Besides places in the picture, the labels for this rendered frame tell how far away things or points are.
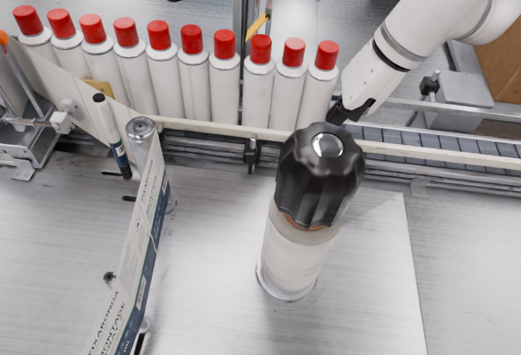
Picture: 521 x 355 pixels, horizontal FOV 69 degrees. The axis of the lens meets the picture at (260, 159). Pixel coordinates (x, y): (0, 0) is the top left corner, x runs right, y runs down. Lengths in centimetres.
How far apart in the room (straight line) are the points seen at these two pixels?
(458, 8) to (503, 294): 46
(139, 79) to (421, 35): 44
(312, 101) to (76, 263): 45
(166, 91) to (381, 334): 51
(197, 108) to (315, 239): 37
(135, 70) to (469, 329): 67
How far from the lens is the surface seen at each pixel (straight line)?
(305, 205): 35
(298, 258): 45
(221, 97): 66
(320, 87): 63
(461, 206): 82
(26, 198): 73
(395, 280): 63
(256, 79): 62
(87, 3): 123
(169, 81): 67
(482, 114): 81
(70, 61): 72
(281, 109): 66
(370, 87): 61
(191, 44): 62
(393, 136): 80
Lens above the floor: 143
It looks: 53 degrees down
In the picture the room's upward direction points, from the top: 6 degrees clockwise
